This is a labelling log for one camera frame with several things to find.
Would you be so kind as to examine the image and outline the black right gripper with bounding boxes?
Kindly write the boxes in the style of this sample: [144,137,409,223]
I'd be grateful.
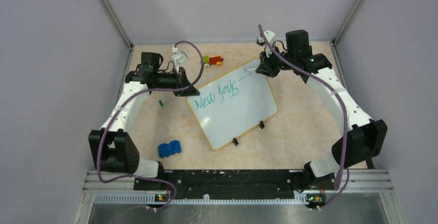
[256,44,295,78]

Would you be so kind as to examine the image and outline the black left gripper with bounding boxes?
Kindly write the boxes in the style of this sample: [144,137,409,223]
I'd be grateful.
[154,67,200,97]

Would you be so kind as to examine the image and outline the yellow-framed whiteboard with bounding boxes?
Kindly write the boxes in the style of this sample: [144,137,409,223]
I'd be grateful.
[186,58,278,150]

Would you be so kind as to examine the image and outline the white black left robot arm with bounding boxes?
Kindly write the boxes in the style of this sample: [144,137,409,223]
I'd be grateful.
[88,52,200,190]

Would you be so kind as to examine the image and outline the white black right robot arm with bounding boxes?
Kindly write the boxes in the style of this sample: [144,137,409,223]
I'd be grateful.
[255,27,388,189]

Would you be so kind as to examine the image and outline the red toy train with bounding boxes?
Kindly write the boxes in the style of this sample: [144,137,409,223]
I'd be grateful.
[202,55,224,68]

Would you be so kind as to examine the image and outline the blue toy car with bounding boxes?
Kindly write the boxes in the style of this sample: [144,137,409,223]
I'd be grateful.
[158,140,182,158]

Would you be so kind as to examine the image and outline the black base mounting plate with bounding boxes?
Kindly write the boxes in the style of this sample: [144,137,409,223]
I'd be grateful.
[132,168,338,201]

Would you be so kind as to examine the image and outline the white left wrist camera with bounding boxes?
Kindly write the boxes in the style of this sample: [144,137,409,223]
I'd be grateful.
[171,46,188,73]

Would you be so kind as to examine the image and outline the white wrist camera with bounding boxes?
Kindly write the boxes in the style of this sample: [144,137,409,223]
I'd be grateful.
[256,30,276,58]
[171,46,188,73]

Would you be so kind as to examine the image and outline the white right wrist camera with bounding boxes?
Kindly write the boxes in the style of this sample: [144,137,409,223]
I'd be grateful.
[256,30,276,58]

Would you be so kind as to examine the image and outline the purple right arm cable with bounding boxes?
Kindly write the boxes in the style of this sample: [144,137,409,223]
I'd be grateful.
[257,24,350,212]

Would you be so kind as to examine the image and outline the aluminium frame rail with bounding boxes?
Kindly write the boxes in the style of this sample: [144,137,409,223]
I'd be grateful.
[74,169,405,223]

